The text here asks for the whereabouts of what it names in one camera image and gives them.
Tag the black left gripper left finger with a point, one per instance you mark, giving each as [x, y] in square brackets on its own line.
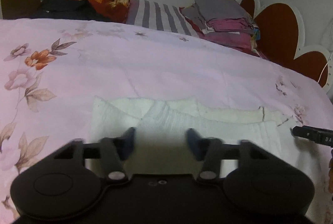
[114, 151]

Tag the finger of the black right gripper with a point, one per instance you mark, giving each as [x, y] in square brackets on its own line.
[317, 135]

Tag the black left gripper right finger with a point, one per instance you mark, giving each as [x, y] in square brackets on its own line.
[207, 151]

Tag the white knit garment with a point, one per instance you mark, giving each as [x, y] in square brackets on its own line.
[160, 142]

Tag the stack of folded clothes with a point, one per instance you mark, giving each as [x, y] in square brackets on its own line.
[224, 22]

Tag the black clothing pile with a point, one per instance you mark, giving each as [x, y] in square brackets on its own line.
[67, 10]

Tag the pink floral quilt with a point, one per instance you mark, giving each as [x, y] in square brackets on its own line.
[52, 70]

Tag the red heart-shaped headboard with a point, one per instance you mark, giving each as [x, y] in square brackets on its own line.
[282, 41]

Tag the striped grey white sheet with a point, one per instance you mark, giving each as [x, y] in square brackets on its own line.
[158, 16]

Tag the red floral blanket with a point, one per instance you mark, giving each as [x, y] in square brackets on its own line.
[116, 10]

